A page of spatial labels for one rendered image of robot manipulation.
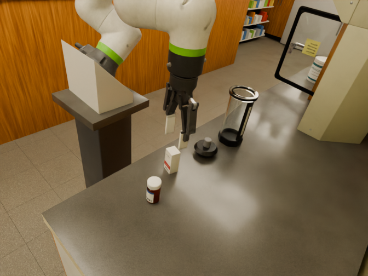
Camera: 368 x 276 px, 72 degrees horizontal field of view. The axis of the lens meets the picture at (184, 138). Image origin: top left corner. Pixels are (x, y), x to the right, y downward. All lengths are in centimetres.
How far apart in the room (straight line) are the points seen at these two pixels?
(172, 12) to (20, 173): 197
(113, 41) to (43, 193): 134
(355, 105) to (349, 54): 22
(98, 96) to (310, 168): 89
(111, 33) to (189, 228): 84
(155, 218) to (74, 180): 147
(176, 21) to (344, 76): 78
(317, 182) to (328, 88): 40
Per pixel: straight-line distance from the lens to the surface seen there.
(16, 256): 191
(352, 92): 121
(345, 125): 130
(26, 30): 237
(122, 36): 117
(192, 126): 69
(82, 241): 74
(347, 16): 116
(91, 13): 119
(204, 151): 93
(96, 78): 107
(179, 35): 61
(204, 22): 60
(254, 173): 96
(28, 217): 205
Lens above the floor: 157
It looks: 37 degrees down
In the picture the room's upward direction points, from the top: 9 degrees clockwise
